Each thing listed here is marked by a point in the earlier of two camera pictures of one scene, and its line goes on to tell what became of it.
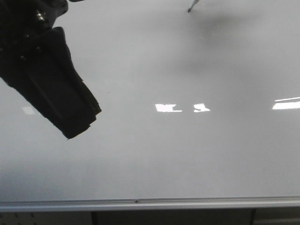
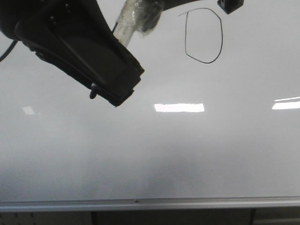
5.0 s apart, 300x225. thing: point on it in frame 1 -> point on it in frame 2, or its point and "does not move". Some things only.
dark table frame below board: x=207 y=217 does not move
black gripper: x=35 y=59 -> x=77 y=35
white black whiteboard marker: x=192 y=3 -> x=141 y=16
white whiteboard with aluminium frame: x=200 y=112 does not move
